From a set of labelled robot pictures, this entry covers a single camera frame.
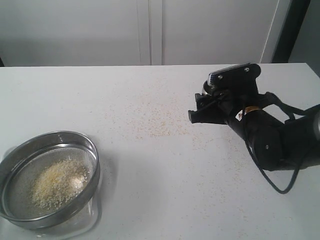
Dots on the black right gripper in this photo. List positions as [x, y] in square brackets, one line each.
[236, 87]

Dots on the small stainless steel cup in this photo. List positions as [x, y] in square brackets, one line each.
[207, 90]

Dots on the round steel mesh sieve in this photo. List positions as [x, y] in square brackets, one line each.
[20, 168]

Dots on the clear glass bowl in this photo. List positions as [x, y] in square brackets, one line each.
[84, 222]

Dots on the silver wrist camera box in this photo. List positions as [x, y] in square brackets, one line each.
[224, 77]

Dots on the dark vertical post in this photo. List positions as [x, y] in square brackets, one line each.
[290, 30]

